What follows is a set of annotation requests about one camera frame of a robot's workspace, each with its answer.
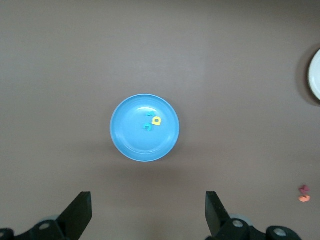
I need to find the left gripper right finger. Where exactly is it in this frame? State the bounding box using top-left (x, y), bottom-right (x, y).
top-left (205, 191), bottom-right (254, 240)

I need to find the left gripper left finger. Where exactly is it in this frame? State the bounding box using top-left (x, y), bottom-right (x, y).
top-left (30, 191), bottom-right (93, 240)

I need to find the blue plate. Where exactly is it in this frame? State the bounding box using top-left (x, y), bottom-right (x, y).
top-left (109, 93), bottom-right (181, 163)

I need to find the beige plate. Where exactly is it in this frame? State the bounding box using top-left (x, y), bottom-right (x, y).
top-left (307, 48), bottom-right (320, 101)

